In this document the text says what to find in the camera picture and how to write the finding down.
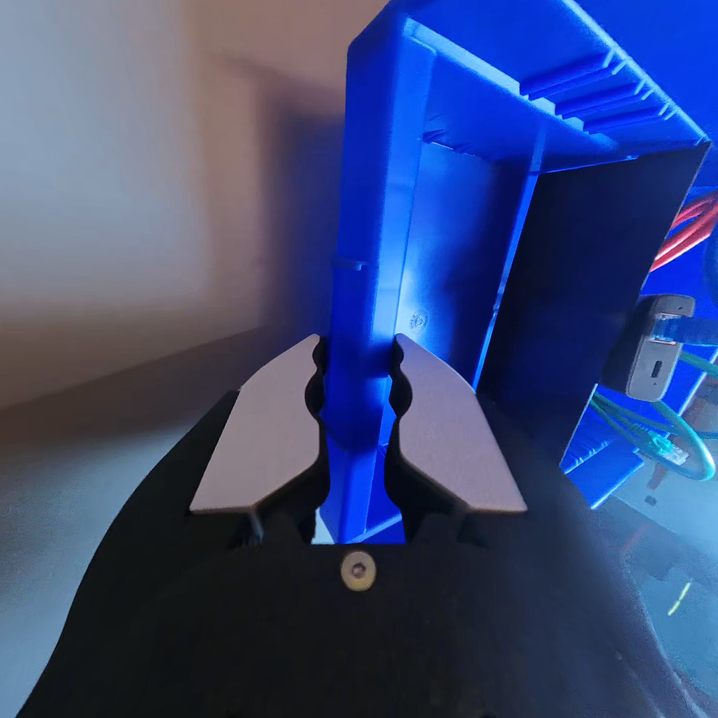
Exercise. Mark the blue plastic bin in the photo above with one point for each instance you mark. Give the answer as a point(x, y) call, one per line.
point(449, 224)

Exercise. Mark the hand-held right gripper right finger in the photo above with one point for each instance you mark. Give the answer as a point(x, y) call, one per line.
point(449, 443)

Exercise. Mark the grey ethernet adapter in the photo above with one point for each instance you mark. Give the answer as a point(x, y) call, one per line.
point(650, 364)

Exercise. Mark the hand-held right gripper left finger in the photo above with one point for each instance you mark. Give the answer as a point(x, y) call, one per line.
point(263, 437)

